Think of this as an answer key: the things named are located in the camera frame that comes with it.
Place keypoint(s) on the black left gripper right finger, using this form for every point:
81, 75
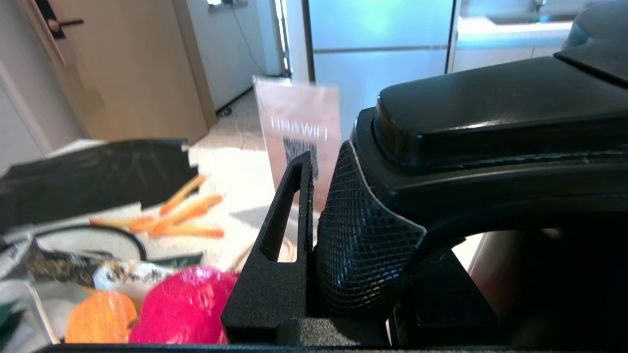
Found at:
451, 304

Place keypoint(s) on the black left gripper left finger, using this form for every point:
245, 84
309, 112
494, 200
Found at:
267, 299

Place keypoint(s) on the black electric kettle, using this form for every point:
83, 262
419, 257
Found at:
490, 127

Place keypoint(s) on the black gold tea packet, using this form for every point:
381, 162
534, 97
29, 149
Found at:
64, 264

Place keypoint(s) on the red toy apple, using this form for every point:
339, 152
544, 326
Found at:
186, 309

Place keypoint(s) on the dark green packet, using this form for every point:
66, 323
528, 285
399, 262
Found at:
179, 260

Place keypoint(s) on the orange toy fry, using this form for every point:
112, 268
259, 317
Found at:
182, 195
120, 223
189, 232
186, 212

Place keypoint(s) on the orange toy fruit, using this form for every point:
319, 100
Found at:
98, 318

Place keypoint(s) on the acrylic wifi QR sign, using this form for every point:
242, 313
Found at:
299, 117

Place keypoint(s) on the black plastic sheet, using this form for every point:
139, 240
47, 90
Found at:
98, 181

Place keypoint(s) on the white kitchen cabinets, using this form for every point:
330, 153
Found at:
490, 54

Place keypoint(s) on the white refrigerator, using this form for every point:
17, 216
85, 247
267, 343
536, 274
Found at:
382, 49

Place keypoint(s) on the brown wooden door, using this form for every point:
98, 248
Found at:
137, 68

